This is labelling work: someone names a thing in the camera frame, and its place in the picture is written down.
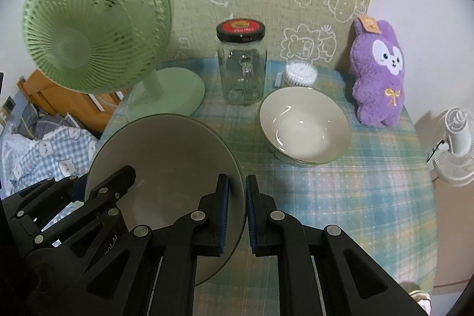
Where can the glass jar with dark lid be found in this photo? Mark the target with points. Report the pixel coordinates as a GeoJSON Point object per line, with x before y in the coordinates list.
{"type": "Point", "coordinates": [240, 64]}

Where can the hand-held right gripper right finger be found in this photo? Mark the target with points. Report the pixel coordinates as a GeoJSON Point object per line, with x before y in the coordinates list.
{"type": "Point", "coordinates": [253, 216]}

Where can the blue checkered blanket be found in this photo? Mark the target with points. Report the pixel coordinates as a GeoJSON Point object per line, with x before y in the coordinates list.
{"type": "Point", "coordinates": [44, 156]}

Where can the white standing fan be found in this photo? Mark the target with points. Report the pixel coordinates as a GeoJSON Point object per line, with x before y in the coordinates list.
{"type": "Point", "coordinates": [459, 138]}

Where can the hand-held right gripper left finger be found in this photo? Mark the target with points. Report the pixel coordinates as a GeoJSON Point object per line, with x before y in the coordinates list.
{"type": "Point", "coordinates": [223, 212]}

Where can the cotton swab container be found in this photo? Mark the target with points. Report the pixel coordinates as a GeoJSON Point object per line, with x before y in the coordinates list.
{"type": "Point", "coordinates": [300, 73]}

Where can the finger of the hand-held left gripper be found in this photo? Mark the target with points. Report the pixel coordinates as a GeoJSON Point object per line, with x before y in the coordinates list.
{"type": "Point", "coordinates": [78, 190]}
{"type": "Point", "coordinates": [111, 186]}

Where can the dark striped cloth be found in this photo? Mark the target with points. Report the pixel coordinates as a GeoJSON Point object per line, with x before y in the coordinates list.
{"type": "Point", "coordinates": [40, 118]}

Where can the purple plush bunny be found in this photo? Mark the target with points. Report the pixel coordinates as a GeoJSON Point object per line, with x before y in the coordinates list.
{"type": "Point", "coordinates": [381, 79]}

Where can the wall socket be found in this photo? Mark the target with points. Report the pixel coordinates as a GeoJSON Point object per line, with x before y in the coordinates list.
{"type": "Point", "coordinates": [8, 105]}

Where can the green desk fan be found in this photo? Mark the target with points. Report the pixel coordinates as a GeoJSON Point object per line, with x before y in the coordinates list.
{"type": "Point", "coordinates": [92, 23]}

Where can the wooden bed headboard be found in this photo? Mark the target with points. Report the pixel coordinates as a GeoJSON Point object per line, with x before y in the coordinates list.
{"type": "Point", "coordinates": [55, 94]}

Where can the cream floral ceramic bowl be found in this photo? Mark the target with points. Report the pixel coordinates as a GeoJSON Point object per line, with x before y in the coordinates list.
{"type": "Point", "coordinates": [303, 127]}
{"type": "Point", "coordinates": [166, 153]}

